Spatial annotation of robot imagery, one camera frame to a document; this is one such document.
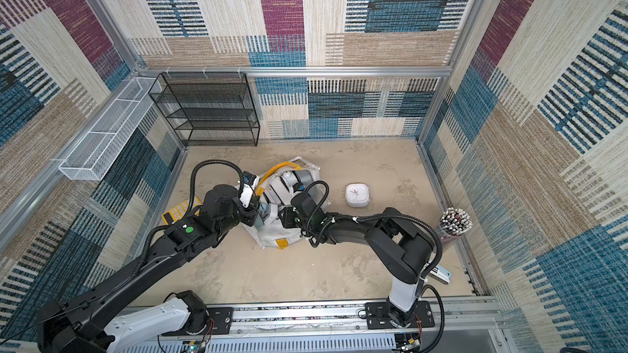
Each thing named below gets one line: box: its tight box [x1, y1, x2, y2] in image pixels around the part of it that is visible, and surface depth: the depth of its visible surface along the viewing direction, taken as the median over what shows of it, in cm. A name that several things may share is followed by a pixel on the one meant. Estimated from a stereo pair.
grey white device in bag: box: [291, 169, 315, 188], surface depth 91 cm
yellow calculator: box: [161, 196, 203, 226], surface depth 96 cm
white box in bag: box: [264, 174, 292, 206], surface depth 95 cm
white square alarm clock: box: [345, 183, 370, 208], surface depth 100 cm
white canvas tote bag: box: [237, 156, 332, 250], surface depth 87 cm
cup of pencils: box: [438, 206, 474, 248], surface depth 76 cm
